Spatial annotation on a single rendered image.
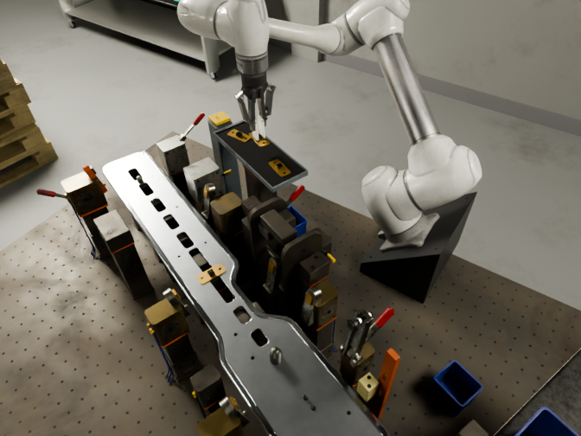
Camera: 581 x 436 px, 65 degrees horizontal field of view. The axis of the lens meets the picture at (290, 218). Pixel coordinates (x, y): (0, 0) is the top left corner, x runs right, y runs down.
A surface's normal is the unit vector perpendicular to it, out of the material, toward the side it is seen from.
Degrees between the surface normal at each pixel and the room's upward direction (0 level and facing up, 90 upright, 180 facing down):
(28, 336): 0
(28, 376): 0
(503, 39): 90
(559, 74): 90
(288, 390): 0
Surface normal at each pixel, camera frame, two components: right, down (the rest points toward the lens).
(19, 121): 0.76, 0.46
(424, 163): -0.62, 0.04
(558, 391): -0.02, -0.70
